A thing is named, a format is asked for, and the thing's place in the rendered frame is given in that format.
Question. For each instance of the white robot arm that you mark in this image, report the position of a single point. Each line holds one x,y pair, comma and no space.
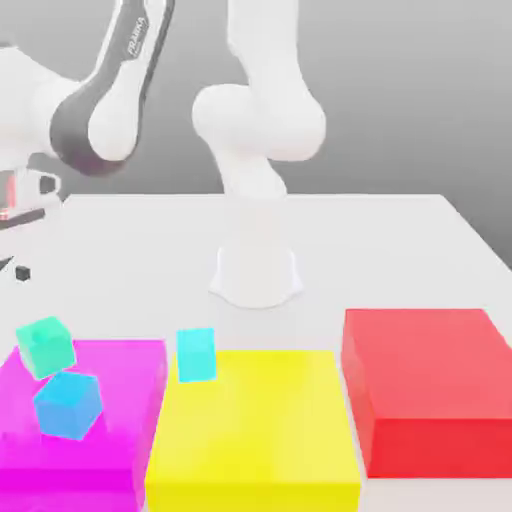
260,120

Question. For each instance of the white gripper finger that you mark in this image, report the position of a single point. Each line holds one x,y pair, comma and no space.
22,273

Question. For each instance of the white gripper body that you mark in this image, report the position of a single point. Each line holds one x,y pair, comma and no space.
24,218

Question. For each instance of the large yellow box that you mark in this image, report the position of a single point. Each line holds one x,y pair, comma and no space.
256,420

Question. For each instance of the large red box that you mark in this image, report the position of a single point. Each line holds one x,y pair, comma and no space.
428,368

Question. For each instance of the small cyan cube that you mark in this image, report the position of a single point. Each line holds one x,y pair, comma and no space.
196,356

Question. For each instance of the small blue cube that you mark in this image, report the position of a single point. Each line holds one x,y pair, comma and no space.
68,406

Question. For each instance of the small green cube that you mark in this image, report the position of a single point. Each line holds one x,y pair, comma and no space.
46,348

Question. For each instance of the large magenta box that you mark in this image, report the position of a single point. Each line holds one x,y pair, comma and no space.
120,400

